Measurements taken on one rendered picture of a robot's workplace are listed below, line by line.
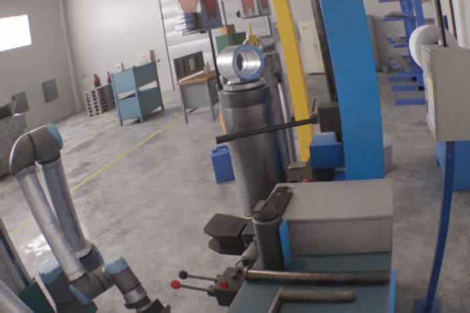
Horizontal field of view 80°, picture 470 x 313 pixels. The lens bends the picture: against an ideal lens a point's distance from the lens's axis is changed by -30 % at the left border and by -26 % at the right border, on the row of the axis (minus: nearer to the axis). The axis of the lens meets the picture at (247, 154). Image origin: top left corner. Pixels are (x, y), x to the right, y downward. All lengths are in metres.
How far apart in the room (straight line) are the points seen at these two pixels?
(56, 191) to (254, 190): 0.83
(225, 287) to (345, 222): 0.40
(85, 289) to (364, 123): 1.18
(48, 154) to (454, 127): 1.63
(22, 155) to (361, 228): 1.14
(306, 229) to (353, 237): 0.14
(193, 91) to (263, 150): 6.19
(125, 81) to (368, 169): 8.40
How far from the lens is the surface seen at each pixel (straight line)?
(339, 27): 1.27
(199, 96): 7.54
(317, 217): 1.01
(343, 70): 1.28
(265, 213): 0.94
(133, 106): 9.39
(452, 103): 1.52
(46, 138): 1.34
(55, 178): 1.40
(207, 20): 1.26
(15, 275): 1.63
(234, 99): 1.40
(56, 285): 1.58
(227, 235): 1.38
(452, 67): 1.50
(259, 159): 1.45
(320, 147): 1.57
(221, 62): 1.46
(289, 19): 3.97
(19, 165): 1.30
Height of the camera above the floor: 1.70
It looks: 19 degrees down
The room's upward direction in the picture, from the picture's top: 11 degrees counter-clockwise
